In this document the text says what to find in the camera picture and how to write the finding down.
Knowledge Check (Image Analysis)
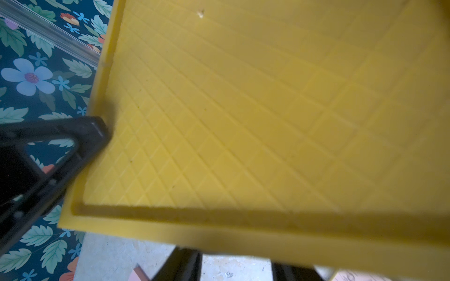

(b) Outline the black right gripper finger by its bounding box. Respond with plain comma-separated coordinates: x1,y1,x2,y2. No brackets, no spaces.
1,116,111,254

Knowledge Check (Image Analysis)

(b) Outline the yellow drawer cabinet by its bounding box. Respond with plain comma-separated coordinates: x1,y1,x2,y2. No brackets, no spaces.
59,1,450,281

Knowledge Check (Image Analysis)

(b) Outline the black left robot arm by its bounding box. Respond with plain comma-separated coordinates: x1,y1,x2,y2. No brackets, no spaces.
151,247,203,281

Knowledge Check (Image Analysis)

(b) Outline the pink sticky note upper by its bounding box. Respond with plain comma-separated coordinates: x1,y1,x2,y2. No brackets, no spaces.
128,266,150,281

